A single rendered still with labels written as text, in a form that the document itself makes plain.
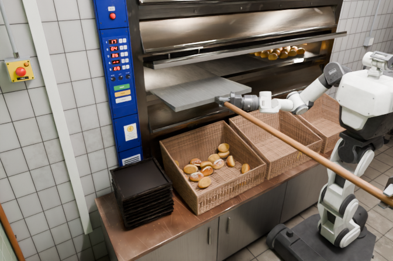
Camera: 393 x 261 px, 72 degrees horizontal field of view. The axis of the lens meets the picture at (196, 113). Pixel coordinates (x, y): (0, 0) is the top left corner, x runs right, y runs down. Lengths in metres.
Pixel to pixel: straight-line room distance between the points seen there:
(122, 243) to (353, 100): 1.39
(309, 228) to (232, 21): 1.60
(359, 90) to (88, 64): 1.36
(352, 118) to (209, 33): 0.96
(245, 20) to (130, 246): 1.57
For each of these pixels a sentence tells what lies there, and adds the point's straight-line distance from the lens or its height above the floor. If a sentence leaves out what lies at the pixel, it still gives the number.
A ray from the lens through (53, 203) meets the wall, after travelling 1.90.
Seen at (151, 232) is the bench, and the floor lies 0.58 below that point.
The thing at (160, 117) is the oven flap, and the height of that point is 1.01.
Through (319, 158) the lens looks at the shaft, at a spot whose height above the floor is 1.20.
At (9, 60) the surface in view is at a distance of 1.44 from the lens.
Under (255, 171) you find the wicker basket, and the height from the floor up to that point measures 0.72.
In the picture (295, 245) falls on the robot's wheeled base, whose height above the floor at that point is 0.19.
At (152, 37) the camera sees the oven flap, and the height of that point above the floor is 1.53.
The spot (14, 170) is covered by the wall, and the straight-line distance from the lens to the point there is 1.73.
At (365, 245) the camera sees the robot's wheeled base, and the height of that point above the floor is 0.17.
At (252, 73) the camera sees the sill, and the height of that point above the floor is 1.17.
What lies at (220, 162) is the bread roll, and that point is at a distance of 1.99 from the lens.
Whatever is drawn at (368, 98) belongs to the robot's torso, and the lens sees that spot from 1.49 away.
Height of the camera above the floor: 1.83
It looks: 27 degrees down
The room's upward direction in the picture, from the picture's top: straight up
